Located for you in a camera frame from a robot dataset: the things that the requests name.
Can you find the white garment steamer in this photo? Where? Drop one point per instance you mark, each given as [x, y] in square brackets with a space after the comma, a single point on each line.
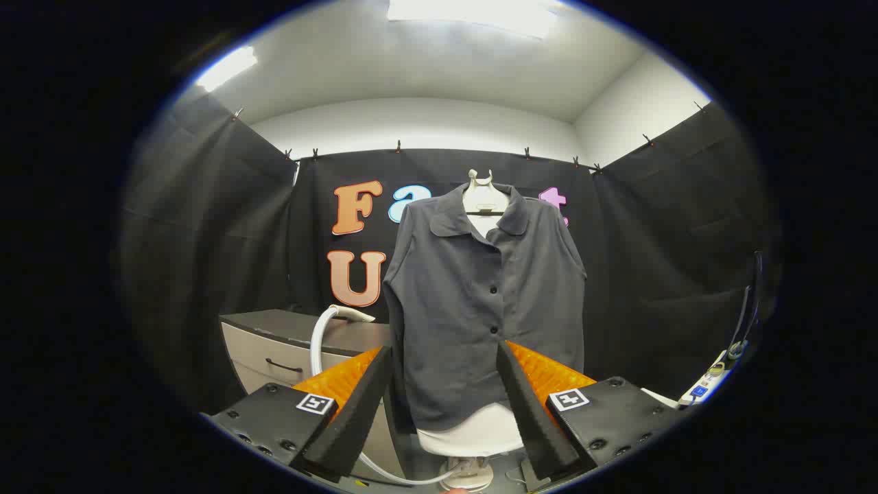
[350, 314]

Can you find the white side table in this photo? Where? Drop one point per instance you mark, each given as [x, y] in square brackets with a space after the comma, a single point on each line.
[660, 398]

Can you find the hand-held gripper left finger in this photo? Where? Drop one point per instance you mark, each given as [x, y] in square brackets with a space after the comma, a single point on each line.
[357, 412]

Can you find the white power strip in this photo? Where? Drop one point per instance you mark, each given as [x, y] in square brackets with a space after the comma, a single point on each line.
[706, 384]

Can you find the grey button-up shirt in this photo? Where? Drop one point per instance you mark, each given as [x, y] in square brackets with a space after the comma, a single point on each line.
[453, 302]

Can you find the white mannequin torso form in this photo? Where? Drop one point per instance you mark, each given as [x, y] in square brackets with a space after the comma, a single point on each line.
[483, 199]

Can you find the row of small backdrop clips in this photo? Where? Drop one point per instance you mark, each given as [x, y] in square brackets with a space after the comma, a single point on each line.
[398, 147]

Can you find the narrow ceiling light panel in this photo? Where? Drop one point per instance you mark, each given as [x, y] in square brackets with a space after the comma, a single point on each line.
[226, 68]

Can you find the wide ceiling light panel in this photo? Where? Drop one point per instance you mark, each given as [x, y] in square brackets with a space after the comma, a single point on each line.
[473, 14]

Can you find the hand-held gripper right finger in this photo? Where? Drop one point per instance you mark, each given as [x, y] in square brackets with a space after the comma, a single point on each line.
[531, 412]

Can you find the grey-topped drawer cabinet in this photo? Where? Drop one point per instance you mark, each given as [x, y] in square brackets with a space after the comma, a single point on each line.
[274, 336]

